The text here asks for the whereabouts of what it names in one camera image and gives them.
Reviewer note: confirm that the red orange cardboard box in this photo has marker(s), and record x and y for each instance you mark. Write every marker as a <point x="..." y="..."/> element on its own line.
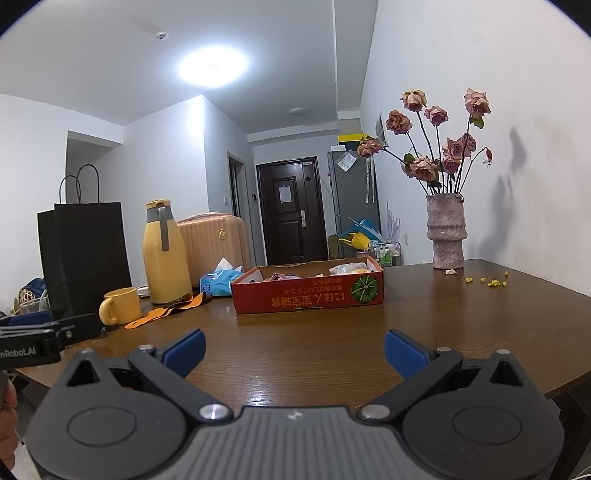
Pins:
<point x="254" y="293"/>

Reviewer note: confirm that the yellow mug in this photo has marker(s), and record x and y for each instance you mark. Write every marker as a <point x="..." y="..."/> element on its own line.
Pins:
<point x="120" y="307"/>

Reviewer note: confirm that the dried pink roses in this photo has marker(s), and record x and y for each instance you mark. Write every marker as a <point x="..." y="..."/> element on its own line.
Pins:
<point x="412" y="137"/>

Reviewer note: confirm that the pink suitcase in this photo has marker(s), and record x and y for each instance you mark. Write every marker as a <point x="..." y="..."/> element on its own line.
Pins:
<point x="210" y="237"/>

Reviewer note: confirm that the yellow watering can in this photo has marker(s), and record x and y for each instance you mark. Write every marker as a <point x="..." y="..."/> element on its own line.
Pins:
<point x="357" y="241"/>

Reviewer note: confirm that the yellow crumbs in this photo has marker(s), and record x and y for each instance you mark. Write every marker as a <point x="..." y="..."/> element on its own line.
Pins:
<point x="492" y="283"/>

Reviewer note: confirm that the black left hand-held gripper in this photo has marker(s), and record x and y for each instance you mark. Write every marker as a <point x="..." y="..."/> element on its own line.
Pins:
<point x="38" y="339"/>

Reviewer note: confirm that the person's left hand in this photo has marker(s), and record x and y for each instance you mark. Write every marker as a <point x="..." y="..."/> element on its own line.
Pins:
<point x="9" y="420"/>

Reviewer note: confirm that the white yellow plush toy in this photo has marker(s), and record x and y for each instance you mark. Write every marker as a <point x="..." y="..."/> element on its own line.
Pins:
<point x="349" y="268"/>

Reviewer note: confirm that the yellow thermos jug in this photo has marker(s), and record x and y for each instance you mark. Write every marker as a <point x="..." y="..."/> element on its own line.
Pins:
<point x="164" y="255"/>

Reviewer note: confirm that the grey refrigerator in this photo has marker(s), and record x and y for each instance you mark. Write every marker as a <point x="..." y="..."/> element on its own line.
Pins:
<point x="354" y="195"/>

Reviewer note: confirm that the dark entrance door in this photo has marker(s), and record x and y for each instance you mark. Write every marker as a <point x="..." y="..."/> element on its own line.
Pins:
<point x="292" y="211"/>

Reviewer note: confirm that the pink textured vase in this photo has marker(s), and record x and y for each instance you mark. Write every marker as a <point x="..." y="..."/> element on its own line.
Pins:
<point x="446" y="228"/>

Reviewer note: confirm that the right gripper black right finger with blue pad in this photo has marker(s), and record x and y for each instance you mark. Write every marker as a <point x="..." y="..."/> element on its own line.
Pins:
<point x="423" y="371"/>

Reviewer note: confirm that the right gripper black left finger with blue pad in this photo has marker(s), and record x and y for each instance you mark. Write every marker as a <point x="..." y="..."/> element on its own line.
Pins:
<point x="163" y="372"/>

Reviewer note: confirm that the cluttered storage cart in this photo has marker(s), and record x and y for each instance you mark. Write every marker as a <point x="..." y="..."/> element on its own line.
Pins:
<point x="385" y="248"/>

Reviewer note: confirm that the blue tissue pack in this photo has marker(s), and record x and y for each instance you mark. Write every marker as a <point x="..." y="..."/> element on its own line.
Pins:
<point x="218" y="282"/>

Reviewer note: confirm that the light purple fluffy headband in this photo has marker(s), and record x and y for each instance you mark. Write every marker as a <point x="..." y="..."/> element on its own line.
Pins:
<point x="283" y="277"/>

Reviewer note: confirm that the black paper bag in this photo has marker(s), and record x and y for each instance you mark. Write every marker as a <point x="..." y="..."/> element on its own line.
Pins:
<point x="83" y="255"/>

